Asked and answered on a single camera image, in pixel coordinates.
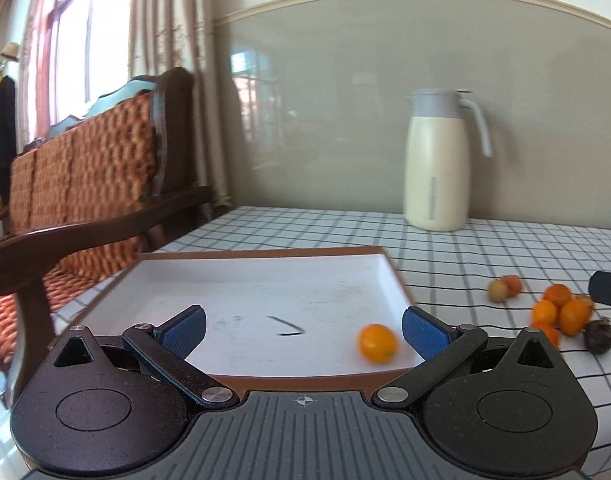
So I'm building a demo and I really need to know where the cream thermos jug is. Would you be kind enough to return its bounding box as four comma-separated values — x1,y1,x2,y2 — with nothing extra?
404,88,494,232

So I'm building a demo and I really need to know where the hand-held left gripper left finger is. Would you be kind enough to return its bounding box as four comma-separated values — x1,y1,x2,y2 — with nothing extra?
52,304,238,408

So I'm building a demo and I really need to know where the white tray with brown rim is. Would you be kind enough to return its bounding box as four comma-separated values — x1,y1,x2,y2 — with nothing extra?
72,246,429,401

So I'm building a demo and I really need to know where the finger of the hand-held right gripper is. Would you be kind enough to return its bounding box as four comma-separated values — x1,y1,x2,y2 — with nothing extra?
588,270,611,309

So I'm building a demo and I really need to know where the window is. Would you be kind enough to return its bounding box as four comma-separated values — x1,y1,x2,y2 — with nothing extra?
52,0,138,116

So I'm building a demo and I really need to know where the small oval orange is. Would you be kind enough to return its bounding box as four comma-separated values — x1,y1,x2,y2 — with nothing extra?
358,323,399,364
535,325,561,350
559,299,593,336
531,300,559,327

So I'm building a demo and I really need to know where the beige curtain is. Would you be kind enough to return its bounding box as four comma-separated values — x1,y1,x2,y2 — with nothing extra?
128,0,234,209

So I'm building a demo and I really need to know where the black hanging coat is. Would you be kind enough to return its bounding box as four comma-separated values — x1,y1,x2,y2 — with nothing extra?
0,71,17,192

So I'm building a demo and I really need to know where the dark purple passion fruit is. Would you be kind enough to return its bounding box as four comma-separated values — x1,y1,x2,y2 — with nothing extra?
584,316,611,354

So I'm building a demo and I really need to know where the wooden sofa with woven cushions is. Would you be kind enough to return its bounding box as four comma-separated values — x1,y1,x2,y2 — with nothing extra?
0,67,217,403

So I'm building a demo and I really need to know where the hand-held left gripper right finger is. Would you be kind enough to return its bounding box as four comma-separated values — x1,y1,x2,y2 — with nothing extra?
373,306,561,408

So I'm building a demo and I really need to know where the pink curtain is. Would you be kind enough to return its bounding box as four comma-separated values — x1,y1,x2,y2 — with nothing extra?
19,0,62,148

